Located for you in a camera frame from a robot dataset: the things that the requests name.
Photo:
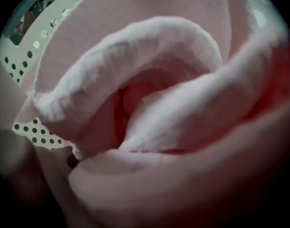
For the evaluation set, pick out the pink laundry cloth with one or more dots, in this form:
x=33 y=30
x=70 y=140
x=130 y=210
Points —
x=159 y=79

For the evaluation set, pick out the white perforated laundry basket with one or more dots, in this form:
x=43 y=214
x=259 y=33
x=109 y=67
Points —
x=38 y=39

